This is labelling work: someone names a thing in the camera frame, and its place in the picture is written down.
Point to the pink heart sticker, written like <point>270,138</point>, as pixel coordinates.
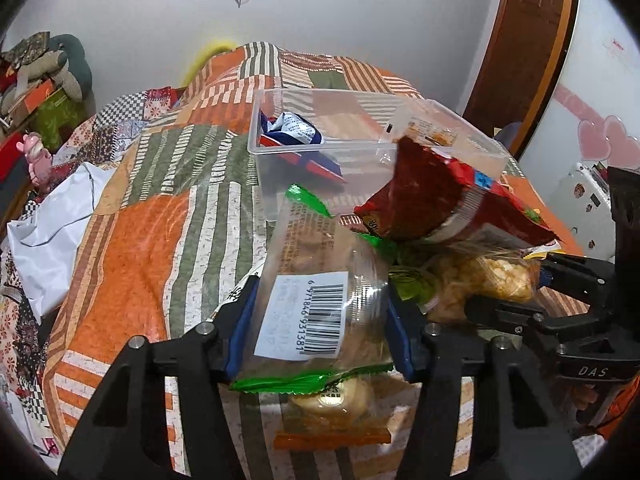
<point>592,140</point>
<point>625,142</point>

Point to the orange cardboard box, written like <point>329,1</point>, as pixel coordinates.
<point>40,97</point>

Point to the grey blue chair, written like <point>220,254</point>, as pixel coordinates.
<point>507,137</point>

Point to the pink toy figure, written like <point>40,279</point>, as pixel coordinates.
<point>37,160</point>

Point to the yellow puffed snack bag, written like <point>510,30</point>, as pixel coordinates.
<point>480,277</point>

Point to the clear plastic container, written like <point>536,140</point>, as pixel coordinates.
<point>280,185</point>

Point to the white fridge with magnets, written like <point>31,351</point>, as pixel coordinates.
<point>580,215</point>

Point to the white wardrobe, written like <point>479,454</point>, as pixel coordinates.
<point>600,60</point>

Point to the red noodle snack packet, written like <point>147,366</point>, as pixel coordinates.
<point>425,195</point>

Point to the grey green plush toy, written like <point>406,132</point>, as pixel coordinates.
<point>75,65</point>

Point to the white plastic bag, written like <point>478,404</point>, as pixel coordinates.
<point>55,220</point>

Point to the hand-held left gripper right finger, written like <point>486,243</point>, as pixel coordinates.
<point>400,335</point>

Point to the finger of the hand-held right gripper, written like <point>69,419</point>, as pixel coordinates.
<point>575,275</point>
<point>505,317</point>

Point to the person's right hand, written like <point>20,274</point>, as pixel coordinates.
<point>585,401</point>

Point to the dark patterned cushion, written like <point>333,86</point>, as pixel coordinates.
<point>27,47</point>

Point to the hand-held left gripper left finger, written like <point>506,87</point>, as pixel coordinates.
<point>242,320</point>

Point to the orange green patchwork blanket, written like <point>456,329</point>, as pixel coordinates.
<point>150,240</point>

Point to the brown wooden door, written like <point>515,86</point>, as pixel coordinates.
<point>525,50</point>

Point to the orange-edged clear pastry packet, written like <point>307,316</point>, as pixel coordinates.
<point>330,405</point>

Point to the blue white snack packet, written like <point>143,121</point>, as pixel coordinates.
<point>295,130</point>

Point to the clear green-edged pastry packet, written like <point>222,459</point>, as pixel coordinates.
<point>310,280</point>

